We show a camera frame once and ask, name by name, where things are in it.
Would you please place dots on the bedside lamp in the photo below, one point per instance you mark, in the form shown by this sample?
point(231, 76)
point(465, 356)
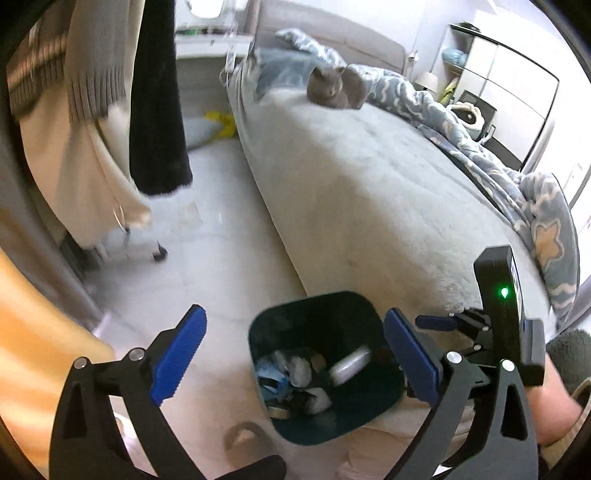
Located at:
point(427, 81)

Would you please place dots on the blue patterned fleece blanket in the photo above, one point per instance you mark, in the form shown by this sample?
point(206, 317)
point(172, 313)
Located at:
point(534, 204)

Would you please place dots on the grey upholstered headboard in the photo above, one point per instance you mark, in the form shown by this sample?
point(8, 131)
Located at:
point(355, 42)

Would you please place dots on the bubble wrap bundle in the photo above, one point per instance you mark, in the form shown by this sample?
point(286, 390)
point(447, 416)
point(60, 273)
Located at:
point(274, 385)

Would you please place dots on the yellow bag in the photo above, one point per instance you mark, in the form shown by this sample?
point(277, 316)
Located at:
point(224, 122)

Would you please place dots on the cardboard tape roll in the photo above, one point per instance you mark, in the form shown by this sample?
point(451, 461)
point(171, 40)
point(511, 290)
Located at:
point(277, 411)

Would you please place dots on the white dressing table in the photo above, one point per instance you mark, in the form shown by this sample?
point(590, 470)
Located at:
point(203, 64)

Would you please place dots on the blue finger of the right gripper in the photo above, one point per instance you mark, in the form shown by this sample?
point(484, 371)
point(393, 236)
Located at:
point(436, 323)

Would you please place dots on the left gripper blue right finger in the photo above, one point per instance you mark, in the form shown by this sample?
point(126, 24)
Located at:
point(417, 355)

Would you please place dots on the white clothes rack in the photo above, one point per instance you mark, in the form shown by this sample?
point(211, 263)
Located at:
point(127, 244)

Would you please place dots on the bed with grey sheet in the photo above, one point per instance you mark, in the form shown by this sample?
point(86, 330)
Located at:
point(363, 201)

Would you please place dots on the grey pillow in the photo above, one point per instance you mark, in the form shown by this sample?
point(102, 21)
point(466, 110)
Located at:
point(283, 69)

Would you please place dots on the round vanity mirror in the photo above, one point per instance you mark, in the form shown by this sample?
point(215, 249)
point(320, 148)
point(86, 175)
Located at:
point(206, 9)

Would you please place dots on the grey cat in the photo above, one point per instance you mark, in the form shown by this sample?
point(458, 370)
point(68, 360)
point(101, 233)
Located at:
point(337, 88)

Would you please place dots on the white wardrobe with black trim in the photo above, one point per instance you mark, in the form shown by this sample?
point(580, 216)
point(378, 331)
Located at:
point(520, 90)

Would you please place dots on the grey knit cardigan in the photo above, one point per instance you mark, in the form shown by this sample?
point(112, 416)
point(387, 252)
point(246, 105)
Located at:
point(82, 44)

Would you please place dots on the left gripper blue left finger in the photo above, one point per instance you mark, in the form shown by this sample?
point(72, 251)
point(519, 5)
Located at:
point(172, 351)

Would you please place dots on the white cat bed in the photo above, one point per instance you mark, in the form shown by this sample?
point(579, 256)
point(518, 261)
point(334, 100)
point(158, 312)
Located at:
point(470, 117)

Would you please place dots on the beige coat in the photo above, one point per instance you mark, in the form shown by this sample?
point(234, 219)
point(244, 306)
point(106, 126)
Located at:
point(82, 168)

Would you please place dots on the dark green trash bin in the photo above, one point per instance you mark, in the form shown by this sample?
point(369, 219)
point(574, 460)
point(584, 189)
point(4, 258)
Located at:
point(324, 329)

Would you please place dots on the black garment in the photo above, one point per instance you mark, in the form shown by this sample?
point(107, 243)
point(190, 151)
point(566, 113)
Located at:
point(158, 158)

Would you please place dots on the person's right hand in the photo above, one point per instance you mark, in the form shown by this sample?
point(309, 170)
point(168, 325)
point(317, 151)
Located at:
point(554, 411)

